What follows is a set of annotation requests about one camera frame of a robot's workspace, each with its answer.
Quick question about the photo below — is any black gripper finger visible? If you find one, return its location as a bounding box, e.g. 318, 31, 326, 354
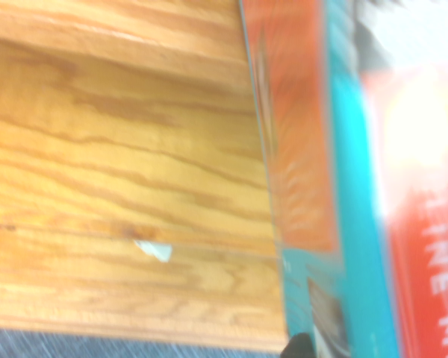
281, 332, 319, 358

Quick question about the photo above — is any teal and red Madeline Miller book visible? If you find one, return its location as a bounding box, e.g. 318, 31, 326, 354
237, 0, 448, 358

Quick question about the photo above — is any small white paper scrap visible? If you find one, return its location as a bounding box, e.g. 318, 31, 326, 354
133, 239, 173, 263

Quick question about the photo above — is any wooden oak bookshelf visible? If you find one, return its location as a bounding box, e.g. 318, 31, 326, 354
0, 0, 290, 352

